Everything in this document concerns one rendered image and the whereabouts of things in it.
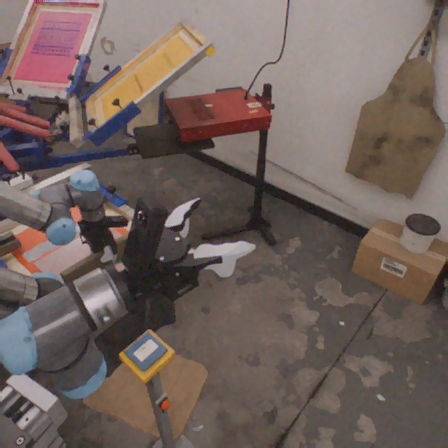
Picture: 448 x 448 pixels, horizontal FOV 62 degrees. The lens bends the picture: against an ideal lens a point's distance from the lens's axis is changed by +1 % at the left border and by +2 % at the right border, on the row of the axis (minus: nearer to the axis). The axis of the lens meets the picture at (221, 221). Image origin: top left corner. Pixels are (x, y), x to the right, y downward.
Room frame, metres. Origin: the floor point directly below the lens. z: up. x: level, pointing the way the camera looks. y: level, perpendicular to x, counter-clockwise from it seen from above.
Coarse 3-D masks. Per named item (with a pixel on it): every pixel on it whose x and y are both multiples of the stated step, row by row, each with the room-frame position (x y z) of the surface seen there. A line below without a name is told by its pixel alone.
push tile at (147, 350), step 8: (144, 336) 0.69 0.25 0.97; (152, 336) 0.69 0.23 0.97; (136, 344) 0.66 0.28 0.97; (144, 344) 0.66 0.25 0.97; (152, 344) 0.66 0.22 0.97; (160, 344) 0.66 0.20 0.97; (128, 352) 0.63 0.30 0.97; (136, 352) 0.63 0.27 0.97; (144, 352) 0.63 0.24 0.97; (152, 352) 0.63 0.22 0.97; (160, 352) 0.63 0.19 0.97; (136, 360) 0.60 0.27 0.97; (144, 360) 0.60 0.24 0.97; (152, 360) 0.60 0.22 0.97; (144, 368) 0.58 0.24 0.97
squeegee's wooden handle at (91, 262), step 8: (128, 232) 1.01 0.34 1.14; (120, 240) 0.96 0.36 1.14; (120, 248) 0.95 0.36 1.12; (88, 256) 0.88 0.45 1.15; (96, 256) 0.88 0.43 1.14; (120, 256) 0.94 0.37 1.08; (80, 264) 0.85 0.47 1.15; (88, 264) 0.86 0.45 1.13; (96, 264) 0.87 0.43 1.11; (104, 264) 0.89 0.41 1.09; (64, 272) 0.81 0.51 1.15; (72, 272) 0.81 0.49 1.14; (80, 272) 0.83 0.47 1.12; (88, 272) 0.85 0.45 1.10; (64, 280) 0.80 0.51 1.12; (72, 280) 0.81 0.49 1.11
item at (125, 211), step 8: (112, 208) 1.39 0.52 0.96; (120, 208) 1.35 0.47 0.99; (128, 208) 1.35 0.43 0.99; (128, 216) 1.30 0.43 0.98; (0, 224) 1.23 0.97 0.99; (8, 224) 1.24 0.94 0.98; (16, 224) 1.26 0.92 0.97; (0, 232) 1.21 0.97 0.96; (192, 248) 1.08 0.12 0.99; (104, 328) 0.72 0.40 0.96; (96, 336) 0.70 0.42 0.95
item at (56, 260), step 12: (24, 240) 1.17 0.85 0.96; (36, 240) 1.17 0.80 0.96; (12, 252) 1.09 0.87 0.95; (24, 252) 1.10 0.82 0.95; (48, 252) 1.09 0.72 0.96; (60, 252) 1.09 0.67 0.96; (72, 252) 1.09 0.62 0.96; (84, 252) 1.09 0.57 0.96; (24, 264) 1.03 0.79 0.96; (36, 264) 1.03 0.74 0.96; (48, 264) 1.03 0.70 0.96; (60, 264) 1.02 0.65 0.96; (72, 264) 1.02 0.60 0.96; (60, 276) 0.96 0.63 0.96
